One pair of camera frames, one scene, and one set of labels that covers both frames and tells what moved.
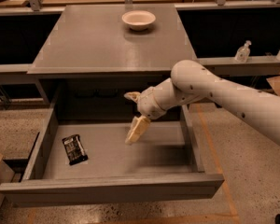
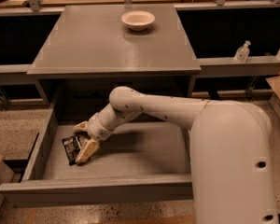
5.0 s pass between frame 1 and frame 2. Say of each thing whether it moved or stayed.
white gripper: moved
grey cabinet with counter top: stayed
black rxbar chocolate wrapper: stayed
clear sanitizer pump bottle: stayed
